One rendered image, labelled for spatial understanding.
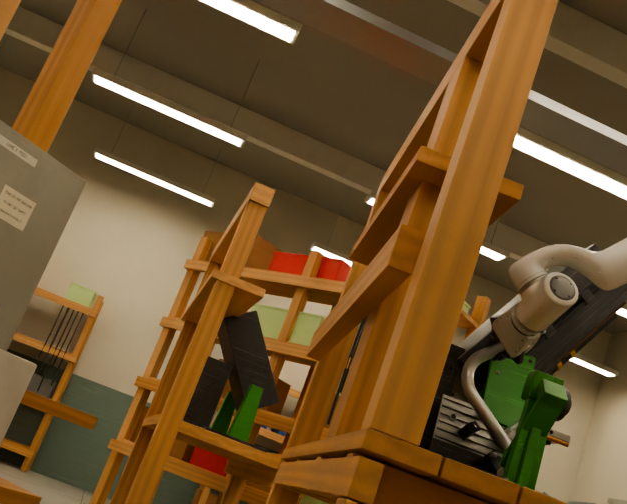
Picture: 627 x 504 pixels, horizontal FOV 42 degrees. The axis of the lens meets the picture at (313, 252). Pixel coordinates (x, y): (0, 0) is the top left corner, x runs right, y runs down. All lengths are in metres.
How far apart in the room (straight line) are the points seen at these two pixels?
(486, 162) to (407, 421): 0.50
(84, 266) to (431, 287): 9.77
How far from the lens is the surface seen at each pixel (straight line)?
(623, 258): 1.94
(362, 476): 1.41
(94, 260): 11.11
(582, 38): 6.40
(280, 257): 5.81
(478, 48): 2.07
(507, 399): 2.15
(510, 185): 1.91
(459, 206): 1.53
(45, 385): 10.40
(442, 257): 1.49
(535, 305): 1.88
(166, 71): 9.66
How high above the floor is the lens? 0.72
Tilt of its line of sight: 16 degrees up
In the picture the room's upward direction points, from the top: 21 degrees clockwise
